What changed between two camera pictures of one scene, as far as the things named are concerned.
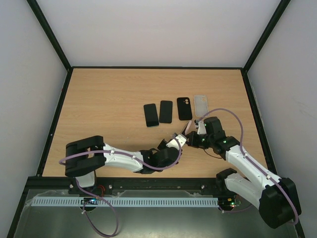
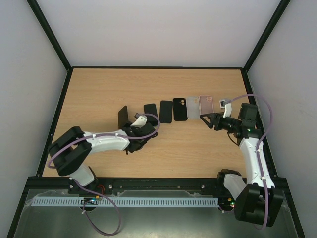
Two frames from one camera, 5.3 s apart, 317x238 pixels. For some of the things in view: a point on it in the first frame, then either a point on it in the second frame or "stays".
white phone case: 201,106 → 193,109
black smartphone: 151,115 stays
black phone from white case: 166,110 stays
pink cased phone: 186,128 → 206,105
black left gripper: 161,144 → 126,125
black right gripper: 192,137 → 217,121
